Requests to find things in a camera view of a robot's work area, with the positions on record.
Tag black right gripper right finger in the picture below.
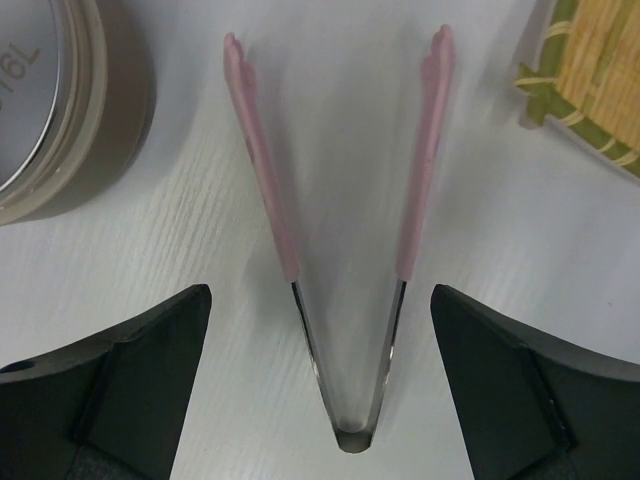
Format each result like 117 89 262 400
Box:
430 285 639 479

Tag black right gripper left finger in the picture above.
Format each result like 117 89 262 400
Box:
1 284 212 479

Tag pink cat paw tongs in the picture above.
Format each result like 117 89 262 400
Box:
223 25 455 454

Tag round steel lunch box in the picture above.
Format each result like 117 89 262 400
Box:
1 1 152 225

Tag woven bamboo tray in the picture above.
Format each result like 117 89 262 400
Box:
513 1 639 178

